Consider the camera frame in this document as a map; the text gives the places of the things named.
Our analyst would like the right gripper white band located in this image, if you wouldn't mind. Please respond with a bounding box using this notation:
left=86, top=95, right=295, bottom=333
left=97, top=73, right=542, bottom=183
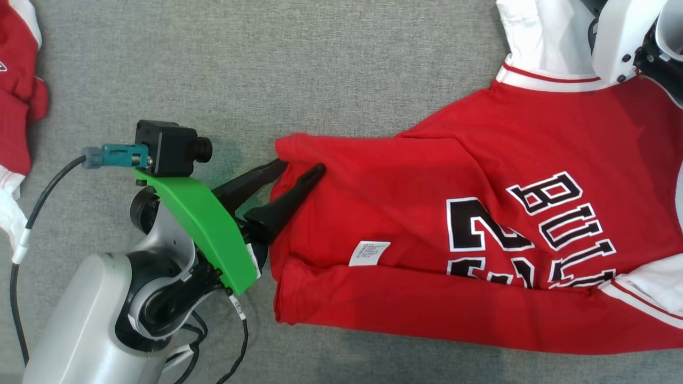
left=591, top=0, right=668, bottom=85

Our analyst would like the red white Bulls jersey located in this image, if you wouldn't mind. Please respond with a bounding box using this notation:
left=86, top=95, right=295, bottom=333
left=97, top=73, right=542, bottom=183
left=269, top=0, right=683, bottom=355

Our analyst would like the red shorts white trim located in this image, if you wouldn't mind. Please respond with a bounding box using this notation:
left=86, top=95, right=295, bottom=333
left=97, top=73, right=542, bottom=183
left=0, top=0, right=49, bottom=247

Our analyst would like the left black cable teal plug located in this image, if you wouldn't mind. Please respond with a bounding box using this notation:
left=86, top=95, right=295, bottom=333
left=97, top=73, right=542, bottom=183
left=10, top=144, right=151, bottom=369

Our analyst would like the thin black tagged cable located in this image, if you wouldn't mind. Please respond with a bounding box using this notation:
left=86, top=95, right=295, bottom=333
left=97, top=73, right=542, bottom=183
left=165, top=295, right=250, bottom=384

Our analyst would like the white cable label tag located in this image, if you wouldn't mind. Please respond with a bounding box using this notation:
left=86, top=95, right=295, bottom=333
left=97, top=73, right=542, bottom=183
left=12, top=229, right=30, bottom=265

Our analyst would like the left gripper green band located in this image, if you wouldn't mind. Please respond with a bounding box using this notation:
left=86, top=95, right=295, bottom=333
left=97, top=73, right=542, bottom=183
left=133, top=158, right=327, bottom=297

